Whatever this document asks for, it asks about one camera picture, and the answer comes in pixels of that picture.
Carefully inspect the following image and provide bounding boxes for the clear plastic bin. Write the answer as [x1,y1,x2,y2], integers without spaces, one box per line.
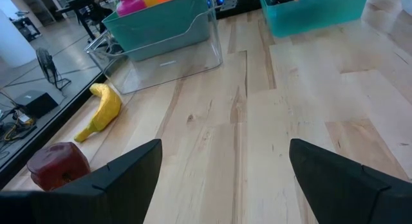
[84,6,223,95]

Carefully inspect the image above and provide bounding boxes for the black floor fan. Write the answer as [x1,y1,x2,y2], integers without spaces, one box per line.
[35,47,72,91]

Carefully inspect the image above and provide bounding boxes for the dark red fruit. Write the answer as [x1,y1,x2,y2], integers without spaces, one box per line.
[26,142,91,192]

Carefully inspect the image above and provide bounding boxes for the teal plastic bin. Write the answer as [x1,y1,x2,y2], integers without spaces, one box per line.
[258,0,370,38]
[102,0,213,62]

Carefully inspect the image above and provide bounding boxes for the pink plastic squeeze bottle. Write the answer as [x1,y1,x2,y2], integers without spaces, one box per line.
[112,0,147,17]

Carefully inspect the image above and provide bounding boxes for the yellow floor cable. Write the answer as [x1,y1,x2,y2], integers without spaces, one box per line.
[0,107,36,144]

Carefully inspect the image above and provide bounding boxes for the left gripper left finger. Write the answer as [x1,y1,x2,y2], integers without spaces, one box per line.
[0,139,163,224]

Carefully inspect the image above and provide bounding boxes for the black background desk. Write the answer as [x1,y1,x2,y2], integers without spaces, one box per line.
[56,0,113,41]

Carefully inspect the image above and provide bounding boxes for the black floor box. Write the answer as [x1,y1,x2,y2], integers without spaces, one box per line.
[14,90,59,119]

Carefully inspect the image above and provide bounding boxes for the yellow banana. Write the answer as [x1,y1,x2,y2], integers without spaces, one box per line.
[73,83,122,144]

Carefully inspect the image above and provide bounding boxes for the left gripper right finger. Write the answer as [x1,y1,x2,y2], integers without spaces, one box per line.
[288,139,412,224]

